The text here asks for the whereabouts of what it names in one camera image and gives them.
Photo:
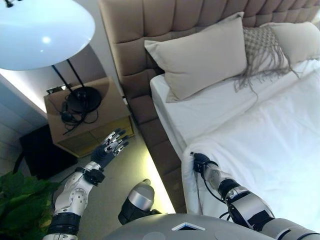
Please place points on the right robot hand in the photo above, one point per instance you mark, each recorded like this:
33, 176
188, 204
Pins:
200, 160

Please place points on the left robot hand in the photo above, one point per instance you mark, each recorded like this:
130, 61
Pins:
103, 155

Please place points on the white duvet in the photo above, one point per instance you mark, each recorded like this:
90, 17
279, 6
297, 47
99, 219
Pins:
262, 150

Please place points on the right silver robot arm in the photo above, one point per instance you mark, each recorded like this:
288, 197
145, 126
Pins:
250, 207

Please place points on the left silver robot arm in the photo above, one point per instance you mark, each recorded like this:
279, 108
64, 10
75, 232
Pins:
72, 197

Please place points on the wooden nightstand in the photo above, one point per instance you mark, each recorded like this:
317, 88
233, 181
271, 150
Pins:
110, 100

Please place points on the left silver robot leg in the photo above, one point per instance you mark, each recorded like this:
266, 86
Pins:
140, 197

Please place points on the black box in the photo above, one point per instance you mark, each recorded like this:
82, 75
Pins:
42, 152

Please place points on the grey robot torso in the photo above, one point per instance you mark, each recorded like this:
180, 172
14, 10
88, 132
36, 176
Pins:
162, 228

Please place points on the green plant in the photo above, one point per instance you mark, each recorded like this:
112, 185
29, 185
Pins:
22, 200

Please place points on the large beige pillow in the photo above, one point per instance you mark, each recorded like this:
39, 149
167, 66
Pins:
200, 57

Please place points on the woven fringed cushion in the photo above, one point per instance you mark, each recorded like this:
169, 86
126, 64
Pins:
262, 47

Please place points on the white dome lamp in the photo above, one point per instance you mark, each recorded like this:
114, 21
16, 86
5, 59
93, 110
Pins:
37, 32

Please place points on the beige tufted headboard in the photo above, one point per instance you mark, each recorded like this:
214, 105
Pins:
162, 22

